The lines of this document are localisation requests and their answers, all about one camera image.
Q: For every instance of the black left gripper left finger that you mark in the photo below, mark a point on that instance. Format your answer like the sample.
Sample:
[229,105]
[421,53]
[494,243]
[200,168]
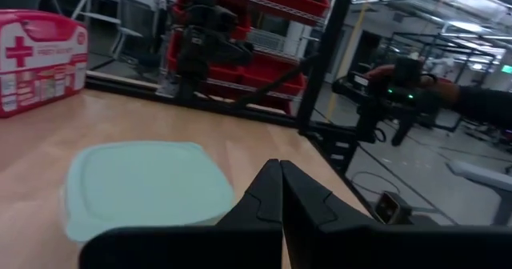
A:
[264,205]

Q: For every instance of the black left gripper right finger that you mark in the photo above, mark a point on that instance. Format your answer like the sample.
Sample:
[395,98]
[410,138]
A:
[312,205]

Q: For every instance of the clear plastic container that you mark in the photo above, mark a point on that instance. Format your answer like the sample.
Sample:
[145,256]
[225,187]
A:
[62,205]

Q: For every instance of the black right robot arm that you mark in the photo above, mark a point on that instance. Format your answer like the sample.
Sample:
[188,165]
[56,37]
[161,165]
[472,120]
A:
[208,41]

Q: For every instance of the black floor box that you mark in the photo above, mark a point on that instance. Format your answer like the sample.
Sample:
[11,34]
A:
[390,207]

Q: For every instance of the yellow pole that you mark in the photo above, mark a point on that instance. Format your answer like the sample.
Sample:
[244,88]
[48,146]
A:
[346,61]

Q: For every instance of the gray chair leg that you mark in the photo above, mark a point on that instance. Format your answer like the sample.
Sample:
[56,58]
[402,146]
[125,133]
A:
[480,177]

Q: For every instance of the green exit sign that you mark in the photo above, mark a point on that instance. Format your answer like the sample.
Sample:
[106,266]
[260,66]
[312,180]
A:
[507,69]

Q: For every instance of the red first aid kit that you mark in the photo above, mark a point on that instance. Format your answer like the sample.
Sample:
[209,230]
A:
[40,61]

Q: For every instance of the black background rig frame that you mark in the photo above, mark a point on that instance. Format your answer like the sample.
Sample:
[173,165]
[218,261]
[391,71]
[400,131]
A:
[440,41]

